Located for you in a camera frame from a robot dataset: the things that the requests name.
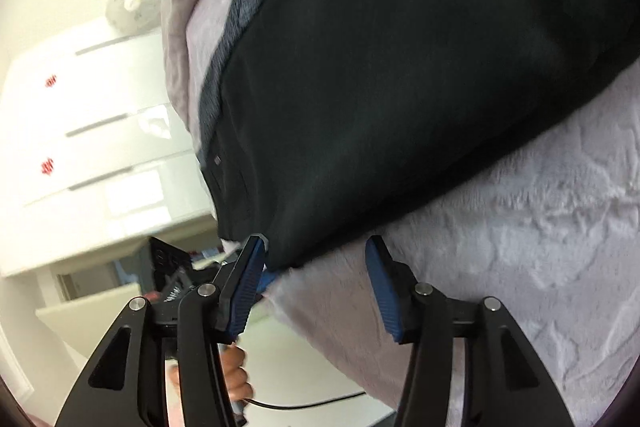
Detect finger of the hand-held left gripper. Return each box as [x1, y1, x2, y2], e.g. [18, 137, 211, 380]
[256, 271, 277, 304]

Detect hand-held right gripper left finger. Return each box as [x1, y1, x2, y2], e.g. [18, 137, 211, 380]
[54, 234, 268, 427]

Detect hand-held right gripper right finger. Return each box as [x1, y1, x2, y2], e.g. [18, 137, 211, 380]
[364, 235, 577, 427]

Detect black pants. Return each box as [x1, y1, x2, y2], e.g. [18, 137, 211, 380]
[197, 0, 640, 270]

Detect person's left hand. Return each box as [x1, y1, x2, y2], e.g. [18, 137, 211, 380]
[220, 343, 254, 414]

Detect white wardrobe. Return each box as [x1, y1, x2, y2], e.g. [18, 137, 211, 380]
[0, 16, 221, 279]

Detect lavender embossed blanket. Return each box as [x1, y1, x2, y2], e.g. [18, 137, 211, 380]
[182, 0, 640, 427]

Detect mauve smooth bed cover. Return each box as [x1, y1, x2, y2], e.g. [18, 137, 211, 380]
[161, 0, 213, 152]

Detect white round fan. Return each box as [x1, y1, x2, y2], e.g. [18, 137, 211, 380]
[106, 0, 162, 32]

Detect black cable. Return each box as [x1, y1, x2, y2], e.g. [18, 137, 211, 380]
[247, 389, 367, 409]

